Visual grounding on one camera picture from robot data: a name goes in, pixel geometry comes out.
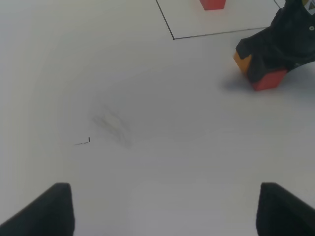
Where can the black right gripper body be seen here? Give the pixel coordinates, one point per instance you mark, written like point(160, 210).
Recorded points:
point(290, 36)

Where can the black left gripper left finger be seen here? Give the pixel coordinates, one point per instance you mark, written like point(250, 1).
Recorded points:
point(51, 214)

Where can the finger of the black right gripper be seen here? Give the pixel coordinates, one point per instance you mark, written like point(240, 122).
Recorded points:
point(261, 65)

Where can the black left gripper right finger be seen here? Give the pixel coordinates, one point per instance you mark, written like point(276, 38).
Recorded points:
point(280, 213)

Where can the orange cube block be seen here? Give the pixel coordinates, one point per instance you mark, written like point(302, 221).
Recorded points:
point(244, 63)

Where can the template red cube block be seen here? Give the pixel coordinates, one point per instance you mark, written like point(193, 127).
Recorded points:
point(213, 4)

